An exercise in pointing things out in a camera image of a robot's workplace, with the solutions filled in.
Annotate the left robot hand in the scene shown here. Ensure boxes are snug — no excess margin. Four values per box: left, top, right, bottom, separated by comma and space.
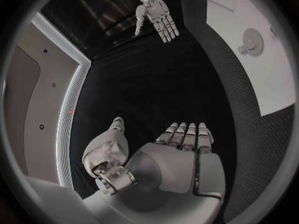
81, 116, 227, 224

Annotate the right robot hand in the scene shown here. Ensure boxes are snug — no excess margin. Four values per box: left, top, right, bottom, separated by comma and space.
134, 0, 180, 43

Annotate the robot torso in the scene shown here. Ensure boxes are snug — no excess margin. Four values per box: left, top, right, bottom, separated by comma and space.
3, 12, 92, 190

